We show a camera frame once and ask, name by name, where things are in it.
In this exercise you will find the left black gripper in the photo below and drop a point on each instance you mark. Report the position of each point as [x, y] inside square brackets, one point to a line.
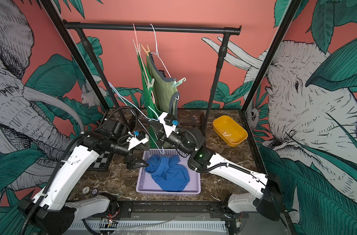
[133, 163]

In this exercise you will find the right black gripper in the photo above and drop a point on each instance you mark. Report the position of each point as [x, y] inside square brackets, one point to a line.
[161, 139]

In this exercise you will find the blue tank top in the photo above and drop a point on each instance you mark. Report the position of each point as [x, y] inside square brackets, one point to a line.
[168, 173]

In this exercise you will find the olive tank top grey trim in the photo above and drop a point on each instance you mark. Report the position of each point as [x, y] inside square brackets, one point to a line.
[166, 97]

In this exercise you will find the wooden clothespin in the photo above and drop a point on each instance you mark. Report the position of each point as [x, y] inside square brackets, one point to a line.
[146, 50]

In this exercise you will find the light blue wire hanger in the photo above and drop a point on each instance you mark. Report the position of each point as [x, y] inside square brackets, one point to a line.
[161, 150]

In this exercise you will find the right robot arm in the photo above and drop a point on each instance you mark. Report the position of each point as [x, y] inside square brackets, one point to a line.
[264, 192]

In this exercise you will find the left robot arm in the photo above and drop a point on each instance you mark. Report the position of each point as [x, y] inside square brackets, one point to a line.
[49, 209]

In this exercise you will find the green tank top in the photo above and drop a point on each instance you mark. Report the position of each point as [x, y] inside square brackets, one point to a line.
[148, 100]

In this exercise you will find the checkerboard calibration plate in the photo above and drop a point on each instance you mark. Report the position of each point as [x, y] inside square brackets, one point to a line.
[102, 163]

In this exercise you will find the grey clothespin on green top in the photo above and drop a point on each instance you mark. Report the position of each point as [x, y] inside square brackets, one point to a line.
[150, 84]

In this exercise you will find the yellow plastic bowl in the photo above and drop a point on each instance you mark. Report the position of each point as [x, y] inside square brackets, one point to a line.
[229, 130]

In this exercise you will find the black clothes rack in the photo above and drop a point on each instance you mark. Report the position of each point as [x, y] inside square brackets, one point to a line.
[227, 32]

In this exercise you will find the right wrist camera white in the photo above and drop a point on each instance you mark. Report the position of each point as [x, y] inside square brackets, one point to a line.
[169, 123]

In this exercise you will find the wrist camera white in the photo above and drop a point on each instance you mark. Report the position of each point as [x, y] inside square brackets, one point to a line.
[137, 138]
[169, 123]

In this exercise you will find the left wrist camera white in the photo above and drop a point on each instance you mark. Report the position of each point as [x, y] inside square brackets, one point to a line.
[137, 138]

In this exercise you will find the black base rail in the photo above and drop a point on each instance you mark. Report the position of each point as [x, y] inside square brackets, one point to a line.
[216, 209]

